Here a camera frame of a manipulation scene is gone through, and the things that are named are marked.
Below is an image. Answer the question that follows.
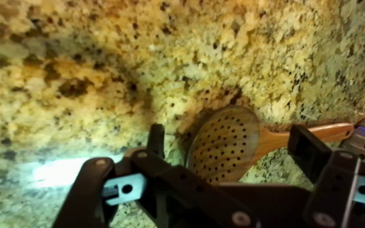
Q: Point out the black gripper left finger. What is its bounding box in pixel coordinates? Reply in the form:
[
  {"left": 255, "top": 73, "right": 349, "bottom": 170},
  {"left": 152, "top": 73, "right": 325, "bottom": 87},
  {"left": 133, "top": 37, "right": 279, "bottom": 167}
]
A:
[{"left": 54, "top": 125, "right": 259, "bottom": 228}]

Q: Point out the perforated wooden spoon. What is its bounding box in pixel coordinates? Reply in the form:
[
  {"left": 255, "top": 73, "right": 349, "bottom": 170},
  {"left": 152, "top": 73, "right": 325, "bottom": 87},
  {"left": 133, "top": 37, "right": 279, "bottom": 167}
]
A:
[{"left": 185, "top": 106, "right": 357, "bottom": 186}]

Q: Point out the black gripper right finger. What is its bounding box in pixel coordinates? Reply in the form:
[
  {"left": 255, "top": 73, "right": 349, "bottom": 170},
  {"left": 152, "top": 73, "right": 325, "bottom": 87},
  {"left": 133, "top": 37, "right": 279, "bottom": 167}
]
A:
[{"left": 288, "top": 126, "right": 365, "bottom": 228}]

